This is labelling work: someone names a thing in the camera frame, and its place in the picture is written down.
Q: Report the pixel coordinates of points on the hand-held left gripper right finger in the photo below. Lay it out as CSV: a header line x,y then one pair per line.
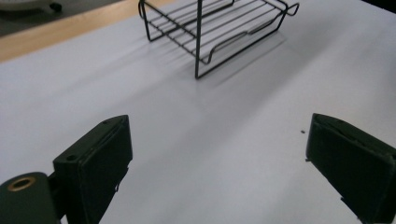
x,y
355,161

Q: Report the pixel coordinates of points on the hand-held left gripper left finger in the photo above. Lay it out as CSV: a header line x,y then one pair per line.
x,y
96,161

